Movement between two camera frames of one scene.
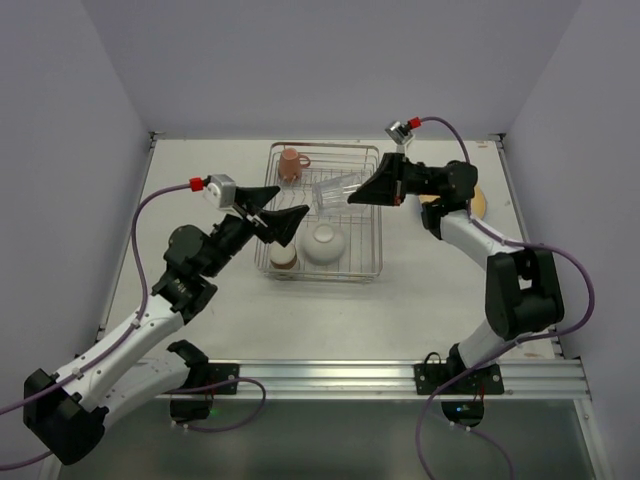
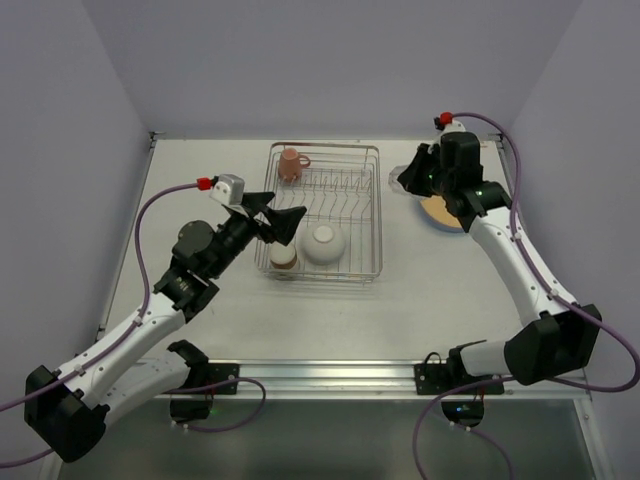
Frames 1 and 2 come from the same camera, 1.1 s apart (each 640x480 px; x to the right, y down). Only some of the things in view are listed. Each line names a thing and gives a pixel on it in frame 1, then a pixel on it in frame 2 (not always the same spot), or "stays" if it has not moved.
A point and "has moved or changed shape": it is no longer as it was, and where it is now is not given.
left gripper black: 249,220 stays
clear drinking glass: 333,193 has moved or changed shape
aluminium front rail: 405,379 stays
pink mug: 289,165 stays
